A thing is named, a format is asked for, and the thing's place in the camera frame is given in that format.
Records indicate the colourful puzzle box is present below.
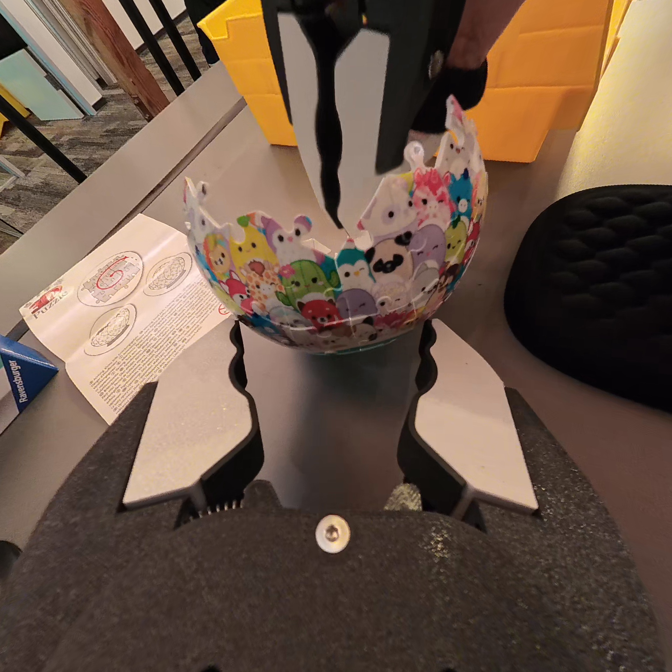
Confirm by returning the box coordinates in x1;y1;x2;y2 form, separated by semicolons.
0;335;60;435

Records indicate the black round ball stand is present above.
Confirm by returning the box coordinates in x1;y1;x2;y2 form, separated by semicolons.
0;541;23;583

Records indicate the wooden beam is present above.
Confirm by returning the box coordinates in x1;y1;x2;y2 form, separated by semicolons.
63;0;171;121

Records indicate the yellow plastic bin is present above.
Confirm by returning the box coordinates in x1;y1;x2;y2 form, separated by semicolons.
197;0;615;165

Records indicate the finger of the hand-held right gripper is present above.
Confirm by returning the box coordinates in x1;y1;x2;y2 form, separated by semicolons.
276;12;345;230
330;28;393;230

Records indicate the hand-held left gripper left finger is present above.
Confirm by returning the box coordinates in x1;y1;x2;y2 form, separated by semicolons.
122;318;264;512

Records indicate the partly built puzzle ball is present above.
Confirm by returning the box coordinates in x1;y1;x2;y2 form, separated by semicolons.
183;94;489;355

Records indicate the black metal table frame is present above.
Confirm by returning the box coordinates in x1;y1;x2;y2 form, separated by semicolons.
117;0;204;96

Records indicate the person's right hand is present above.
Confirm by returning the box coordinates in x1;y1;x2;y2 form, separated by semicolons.
446;0;527;70

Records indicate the black mesh armrest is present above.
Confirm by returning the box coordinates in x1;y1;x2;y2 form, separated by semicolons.
504;185;672;413

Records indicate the white instruction leaflet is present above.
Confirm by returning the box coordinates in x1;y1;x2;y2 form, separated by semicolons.
20;212;234;426

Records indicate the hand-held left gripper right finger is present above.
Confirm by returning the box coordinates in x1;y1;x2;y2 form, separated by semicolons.
396;317;540;519

